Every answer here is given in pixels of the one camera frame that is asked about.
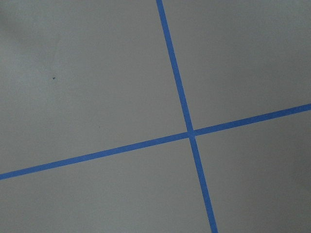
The blue tape line lengthwise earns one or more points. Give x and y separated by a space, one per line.
187 118

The blue tape line crosswise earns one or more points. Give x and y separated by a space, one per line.
157 141

